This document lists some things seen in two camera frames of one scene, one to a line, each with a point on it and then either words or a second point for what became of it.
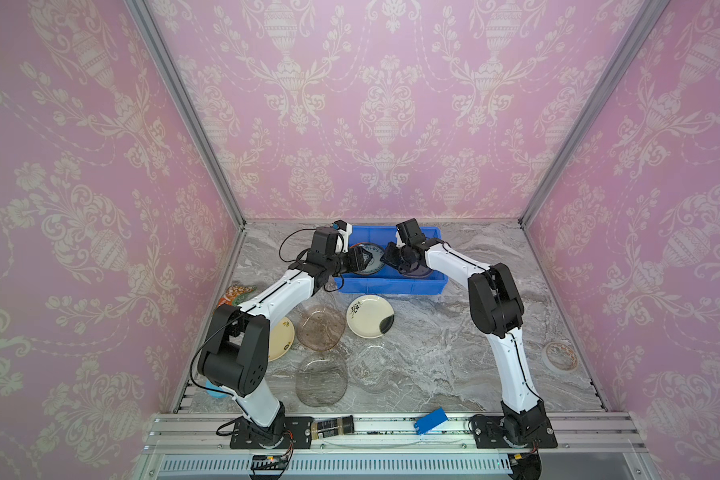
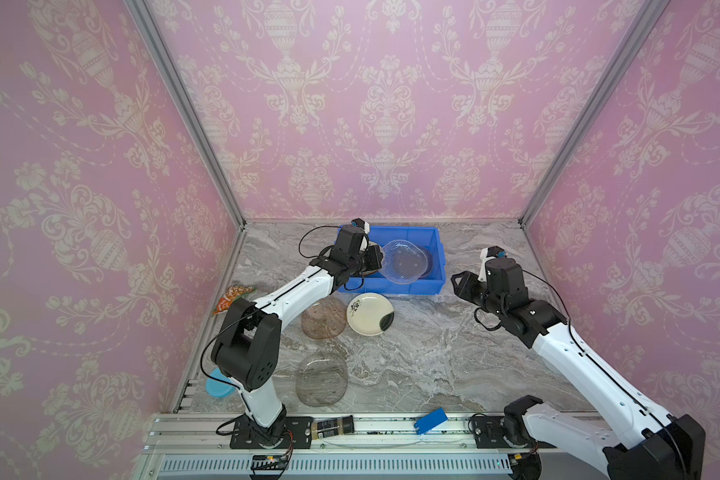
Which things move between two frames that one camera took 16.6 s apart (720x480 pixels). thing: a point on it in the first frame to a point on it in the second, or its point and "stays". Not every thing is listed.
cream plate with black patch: x=370 y=316 stays
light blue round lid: x=215 y=391 stays
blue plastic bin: x=388 y=283 stays
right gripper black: x=402 y=257 to x=474 y=287
